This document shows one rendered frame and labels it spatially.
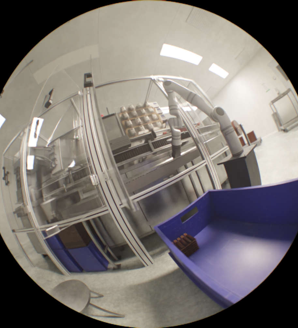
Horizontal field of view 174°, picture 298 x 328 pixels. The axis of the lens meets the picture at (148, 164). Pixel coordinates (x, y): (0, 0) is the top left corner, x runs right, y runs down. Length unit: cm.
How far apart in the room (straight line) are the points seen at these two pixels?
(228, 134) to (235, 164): 19
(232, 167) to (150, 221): 85
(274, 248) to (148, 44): 259
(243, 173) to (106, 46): 228
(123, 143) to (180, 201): 82
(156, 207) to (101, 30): 254
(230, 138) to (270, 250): 61
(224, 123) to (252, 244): 65
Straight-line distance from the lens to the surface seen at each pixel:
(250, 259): 50
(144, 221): 102
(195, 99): 72
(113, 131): 140
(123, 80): 128
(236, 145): 68
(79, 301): 66
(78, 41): 204
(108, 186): 63
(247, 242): 55
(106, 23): 205
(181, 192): 110
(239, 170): 66
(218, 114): 68
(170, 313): 70
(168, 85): 80
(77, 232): 93
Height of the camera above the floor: 67
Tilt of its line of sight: 7 degrees up
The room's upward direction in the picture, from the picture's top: 24 degrees counter-clockwise
